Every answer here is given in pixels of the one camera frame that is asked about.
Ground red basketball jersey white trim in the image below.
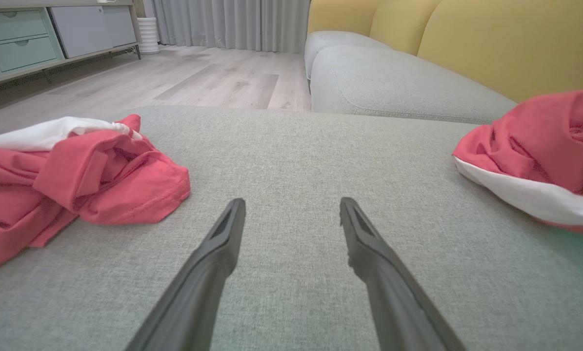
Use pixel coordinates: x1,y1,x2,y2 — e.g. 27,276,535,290
0,114,191,276

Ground white ribbed cylindrical appliance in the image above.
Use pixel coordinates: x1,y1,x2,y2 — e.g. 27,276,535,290
136,18,161,55

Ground large grey sofa seat cushion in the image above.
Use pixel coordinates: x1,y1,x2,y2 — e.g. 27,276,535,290
0,105,583,351

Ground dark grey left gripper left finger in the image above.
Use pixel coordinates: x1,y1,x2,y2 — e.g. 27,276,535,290
124,197,246,351

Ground mint green cabinet drawer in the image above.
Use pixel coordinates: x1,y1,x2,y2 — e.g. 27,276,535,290
0,35,60,73
0,10,48,44

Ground red shorts white waistband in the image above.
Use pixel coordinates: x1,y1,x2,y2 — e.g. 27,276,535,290
452,90,583,239

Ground grey pleated curtain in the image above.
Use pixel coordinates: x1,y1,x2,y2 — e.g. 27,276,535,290
151,0,312,54

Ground low wooden media cabinet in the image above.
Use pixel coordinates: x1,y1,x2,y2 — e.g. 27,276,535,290
0,0,142,91

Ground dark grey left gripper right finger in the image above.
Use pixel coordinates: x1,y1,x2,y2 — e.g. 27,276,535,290
339,197,468,351

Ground yellow sofa back cushion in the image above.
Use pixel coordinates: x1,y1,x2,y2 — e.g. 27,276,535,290
369,0,442,56
417,0,583,103
307,0,385,38

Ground grey cabinet door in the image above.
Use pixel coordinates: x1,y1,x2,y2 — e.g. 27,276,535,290
49,5,138,59

